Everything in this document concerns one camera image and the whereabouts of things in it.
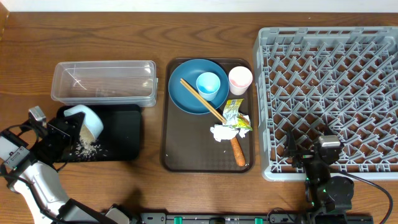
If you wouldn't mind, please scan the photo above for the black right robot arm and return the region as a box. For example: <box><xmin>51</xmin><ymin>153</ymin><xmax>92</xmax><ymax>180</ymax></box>
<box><xmin>284</xmin><ymin>128</ymin><xmax>354</xmax><ymax>224</ymax></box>

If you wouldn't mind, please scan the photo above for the white tissue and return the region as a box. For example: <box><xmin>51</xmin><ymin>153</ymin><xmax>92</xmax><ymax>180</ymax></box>
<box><xmin>210</xmin><ymin>113</ymin><xmax>252</xmax><ymax>142</ymax></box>

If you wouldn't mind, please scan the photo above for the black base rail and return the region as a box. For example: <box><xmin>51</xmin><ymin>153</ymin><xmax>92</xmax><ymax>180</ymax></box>
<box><xmin>138</xmin><ymin>210</ymin><xmax>374</xmax><ymax>224</ymax></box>

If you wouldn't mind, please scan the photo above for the yellow green snack wrapper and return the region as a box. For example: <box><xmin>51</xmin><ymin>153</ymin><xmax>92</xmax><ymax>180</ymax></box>
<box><xmin>223</xmin><ymin>98</ymin><xmax>252</xmax><ymax>131</ymax></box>

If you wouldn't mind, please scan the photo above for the pink plastic cup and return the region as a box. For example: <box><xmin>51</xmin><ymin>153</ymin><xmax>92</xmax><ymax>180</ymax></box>
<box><xmin>228</xmin><ymin>66</ymin><xmax>253</xmax><ymax>96</ymax></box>

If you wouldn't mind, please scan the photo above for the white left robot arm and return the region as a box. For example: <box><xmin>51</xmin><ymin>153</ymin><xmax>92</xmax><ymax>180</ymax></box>
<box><xmin>1</xmin><ymin>107</ymin><xmax>131</xmax><ymax>223</ymax></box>

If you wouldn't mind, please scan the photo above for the grey plastic dishwasher rack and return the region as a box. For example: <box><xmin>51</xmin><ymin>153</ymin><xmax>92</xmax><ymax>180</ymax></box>
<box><xmin>253</xmin><ymin>27</ymin><xmax>397</xmax><ymax>181</ymax></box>

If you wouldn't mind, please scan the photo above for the wooden chopstick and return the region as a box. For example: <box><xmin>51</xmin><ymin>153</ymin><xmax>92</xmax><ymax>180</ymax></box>
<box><xmin>179</xmin><ymin>80</ymin><xmax>225</xmax><ymax>124</ymax></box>
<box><xmin>180</xmin><ymin>78</ymin><xmax>228</xmax><ymax>123</ymax></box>

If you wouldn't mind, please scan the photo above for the black tray bin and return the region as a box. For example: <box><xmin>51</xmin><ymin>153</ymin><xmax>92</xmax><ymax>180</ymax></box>
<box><xmin>55</xmin><ymin>105</ymin><xmax>141</xmax><ymax>162</ymax></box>

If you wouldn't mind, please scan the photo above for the dark blue plate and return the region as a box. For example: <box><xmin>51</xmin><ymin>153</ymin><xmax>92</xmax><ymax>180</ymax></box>
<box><xmin>168</xmin><ymin>58</ymin><xmax>230</xmax><ymax>115</ymax></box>

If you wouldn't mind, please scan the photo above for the brown serving tray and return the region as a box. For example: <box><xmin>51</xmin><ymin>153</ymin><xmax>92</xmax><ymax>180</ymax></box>
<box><xmin>160</xmin><ymin>58</ymin><xmax>254</xmax><ymax>173</ymax></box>

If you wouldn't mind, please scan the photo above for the clear plastic bin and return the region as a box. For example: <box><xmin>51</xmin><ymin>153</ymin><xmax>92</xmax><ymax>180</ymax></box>
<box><xmin>51</xmin><ymin>60</ymin><xmax>157</xmax><ymax>107</ymax></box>

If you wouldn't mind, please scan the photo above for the light blue bowl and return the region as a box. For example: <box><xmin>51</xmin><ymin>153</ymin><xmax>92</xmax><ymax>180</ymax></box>
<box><xmin>63</xmin><ymin>105</ymin><xmax>104</xmax><ymax>141</ymax></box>

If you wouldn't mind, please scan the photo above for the light blue plastic cup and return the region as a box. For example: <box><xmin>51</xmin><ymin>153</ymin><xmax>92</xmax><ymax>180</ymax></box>
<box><xmin>196</xmin><ymin>72</ymin><xmax>221</xmax><ymax>101</ymax></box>

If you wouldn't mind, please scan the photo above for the orange carrot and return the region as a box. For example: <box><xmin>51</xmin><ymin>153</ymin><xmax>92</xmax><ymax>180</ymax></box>
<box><xmin>230</xmin><ymin>137</ymin><xmax>246</xmax><ymax>167</ymax></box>

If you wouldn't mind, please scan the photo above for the pile of white rice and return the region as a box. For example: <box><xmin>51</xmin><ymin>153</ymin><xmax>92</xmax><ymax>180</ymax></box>
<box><xmin>69</xmin><ymin>124</ymin><xmax>106</xmax><ymax>161</ymax></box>

